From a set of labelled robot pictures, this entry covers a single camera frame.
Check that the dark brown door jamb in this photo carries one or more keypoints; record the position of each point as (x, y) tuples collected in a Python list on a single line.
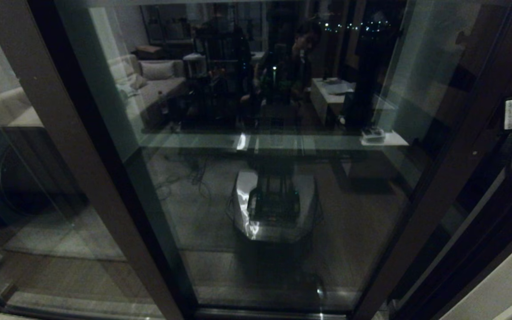
[(482, 275)]

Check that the brown framed sliding glass door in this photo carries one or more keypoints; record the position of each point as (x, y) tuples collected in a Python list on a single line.
[(438, 200)]

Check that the brown framed fixed glass panel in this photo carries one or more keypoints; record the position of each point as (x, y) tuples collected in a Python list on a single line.
[(60, 133)]

